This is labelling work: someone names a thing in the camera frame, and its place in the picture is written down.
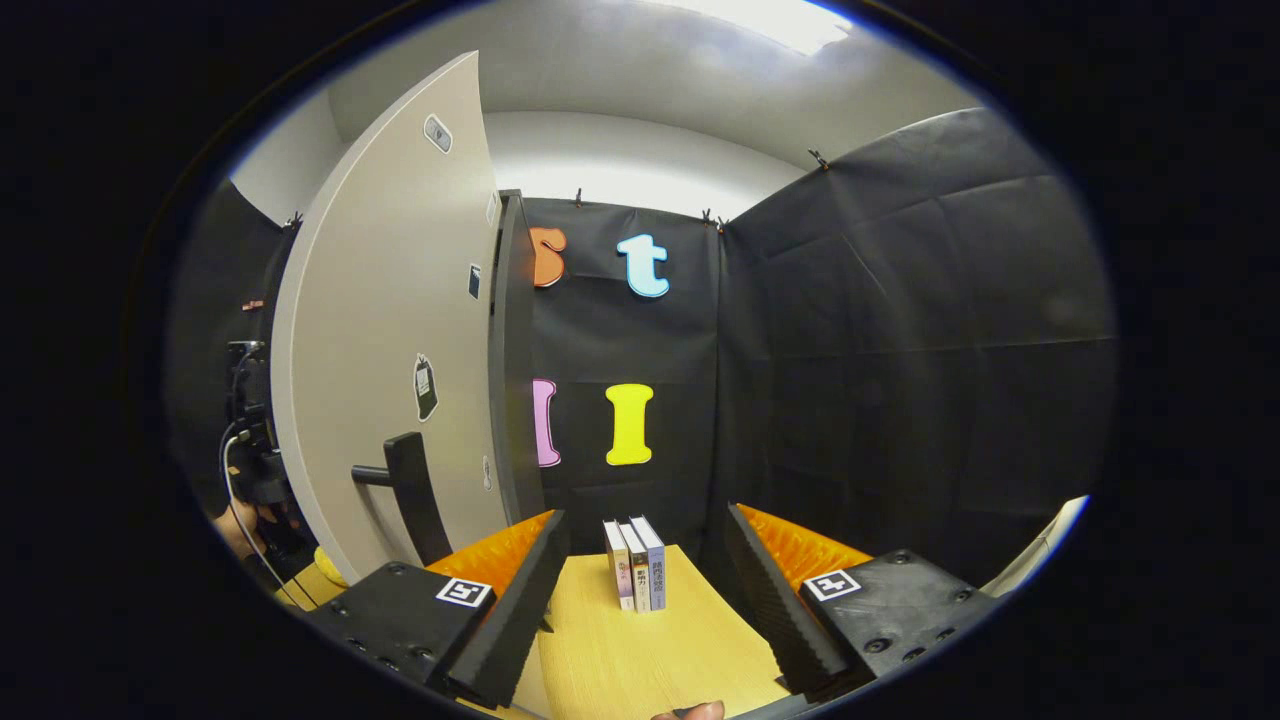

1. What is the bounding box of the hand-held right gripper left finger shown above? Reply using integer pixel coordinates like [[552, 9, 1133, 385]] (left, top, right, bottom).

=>
[[305, 510, 571, 709]]

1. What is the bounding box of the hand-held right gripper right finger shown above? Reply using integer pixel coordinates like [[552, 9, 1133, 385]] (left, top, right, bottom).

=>
[[725, 503, 1001, 701]]

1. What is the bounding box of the black door handle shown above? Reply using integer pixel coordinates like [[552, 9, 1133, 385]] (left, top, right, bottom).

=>
[[352, 432, 453, 567]]

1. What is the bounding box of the beige cabinet door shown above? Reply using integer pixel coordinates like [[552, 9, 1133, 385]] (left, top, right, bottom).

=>
[[270, 50, 513, 589]]

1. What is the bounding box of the blue grey spine book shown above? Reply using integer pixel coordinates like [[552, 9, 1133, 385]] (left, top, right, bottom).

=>
[[630, 515, 668, 612]]

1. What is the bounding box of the white panel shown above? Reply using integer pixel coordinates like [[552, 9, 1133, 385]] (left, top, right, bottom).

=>
[[980, 494, 1091, 598]]

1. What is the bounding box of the black backdrop cloth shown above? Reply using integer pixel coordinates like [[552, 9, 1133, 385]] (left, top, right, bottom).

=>
[[165, 105, 1119, 601]]

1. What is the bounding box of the long ceiling light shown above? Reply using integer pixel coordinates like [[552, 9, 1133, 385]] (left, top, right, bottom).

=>
[[640, 0, 856, 56]]

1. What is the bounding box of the white cable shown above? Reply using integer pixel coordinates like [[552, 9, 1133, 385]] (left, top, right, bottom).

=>
[[219, 425, 293, 607]]

